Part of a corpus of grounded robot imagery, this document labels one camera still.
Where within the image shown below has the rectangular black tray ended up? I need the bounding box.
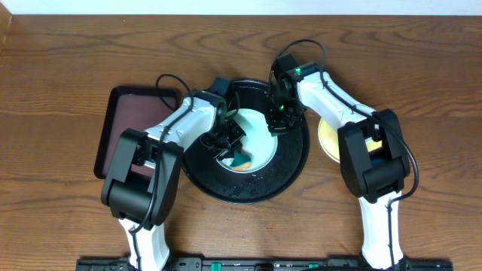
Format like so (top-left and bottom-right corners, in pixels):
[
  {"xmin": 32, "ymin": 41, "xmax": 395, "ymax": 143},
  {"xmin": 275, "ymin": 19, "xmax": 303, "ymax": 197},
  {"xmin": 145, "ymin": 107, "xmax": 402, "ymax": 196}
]
[{"xmin": 93, "ymin": 85, "xmax": 180, "ymax": 179}]

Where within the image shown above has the yellow plate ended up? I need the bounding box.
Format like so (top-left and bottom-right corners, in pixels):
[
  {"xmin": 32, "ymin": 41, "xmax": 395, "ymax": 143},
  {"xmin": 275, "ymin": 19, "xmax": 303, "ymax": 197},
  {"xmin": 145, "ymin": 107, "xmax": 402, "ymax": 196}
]
[{"xmin": 318, "ymin": 118, "xmax": 382, "ymax": 163}]

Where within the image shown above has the green sponge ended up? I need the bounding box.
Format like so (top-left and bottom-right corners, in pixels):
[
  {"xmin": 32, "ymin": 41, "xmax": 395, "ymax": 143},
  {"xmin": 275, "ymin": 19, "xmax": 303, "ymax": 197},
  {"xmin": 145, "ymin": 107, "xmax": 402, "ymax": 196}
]
[{"xmin": 230, "ymin": 152, "xmax": 252, "ymax": 172}]

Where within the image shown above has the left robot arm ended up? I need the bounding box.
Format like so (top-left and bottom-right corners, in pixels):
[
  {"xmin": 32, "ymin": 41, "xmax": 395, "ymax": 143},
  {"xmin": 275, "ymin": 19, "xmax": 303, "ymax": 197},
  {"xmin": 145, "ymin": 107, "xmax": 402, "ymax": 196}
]
[{"xmin": 101, "ymin": 90, "xmax": 232, "ymax": 270}]

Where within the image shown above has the light blue plate top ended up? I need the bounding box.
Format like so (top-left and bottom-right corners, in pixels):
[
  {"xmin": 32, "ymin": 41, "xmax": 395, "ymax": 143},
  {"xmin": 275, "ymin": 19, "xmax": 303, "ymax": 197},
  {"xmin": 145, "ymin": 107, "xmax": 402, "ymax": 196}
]
[{"xmin": 216, "ymin": 108, "xmax": 278, "ymax": 174}]

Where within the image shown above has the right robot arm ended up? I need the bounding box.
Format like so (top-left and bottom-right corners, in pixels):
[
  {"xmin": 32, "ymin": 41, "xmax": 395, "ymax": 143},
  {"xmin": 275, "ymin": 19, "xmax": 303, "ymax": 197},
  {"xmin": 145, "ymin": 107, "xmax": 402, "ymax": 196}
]
[{"xmin": 267, "ymin": 58, "xmax": 410, "ymax": 269}]

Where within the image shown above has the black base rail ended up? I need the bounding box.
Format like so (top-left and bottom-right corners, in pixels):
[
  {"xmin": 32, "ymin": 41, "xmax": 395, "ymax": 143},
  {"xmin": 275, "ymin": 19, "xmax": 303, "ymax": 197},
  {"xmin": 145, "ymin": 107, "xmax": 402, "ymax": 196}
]
[{"xmin": 75, "ymin": 257, "xmax": 453, "ymax": 271}]

